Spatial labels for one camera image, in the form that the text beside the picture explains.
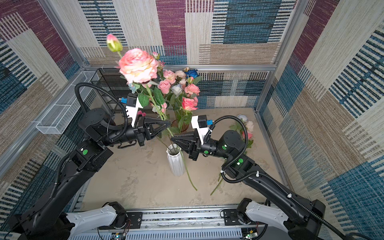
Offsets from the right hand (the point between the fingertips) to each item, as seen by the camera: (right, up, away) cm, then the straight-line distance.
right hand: (172, 141), depth 52 cm
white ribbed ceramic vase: (-1, -11, +20) cm, 23 cm away
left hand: (0, +6, -6) cm, 8 cm away
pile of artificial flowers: (+22, -24, +36) cm, 49 cm away
